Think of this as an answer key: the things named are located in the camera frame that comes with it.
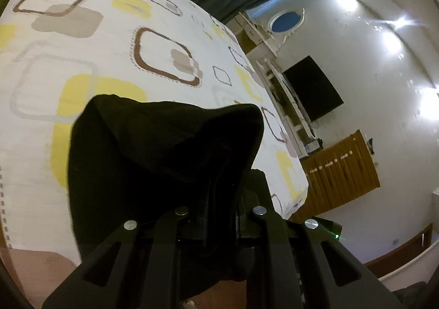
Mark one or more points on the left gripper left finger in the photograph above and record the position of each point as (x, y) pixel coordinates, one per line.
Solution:
(148, 258)

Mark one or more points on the black flat television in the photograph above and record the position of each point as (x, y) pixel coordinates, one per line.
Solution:
(313, 89)

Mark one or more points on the black pants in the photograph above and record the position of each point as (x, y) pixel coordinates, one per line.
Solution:
(176, 169)

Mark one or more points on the patterned white bed sheet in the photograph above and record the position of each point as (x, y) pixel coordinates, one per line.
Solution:
(58, 54)

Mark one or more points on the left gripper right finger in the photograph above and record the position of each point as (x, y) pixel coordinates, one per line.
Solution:
(300, 265)

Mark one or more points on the wooden cabinet door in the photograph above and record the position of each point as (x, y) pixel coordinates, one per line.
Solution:
(337, 175)

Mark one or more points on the white tv console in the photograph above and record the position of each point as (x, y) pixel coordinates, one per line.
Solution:
(293, 118)

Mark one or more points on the white dressing table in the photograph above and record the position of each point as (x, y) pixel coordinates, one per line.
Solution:
(256, 41)

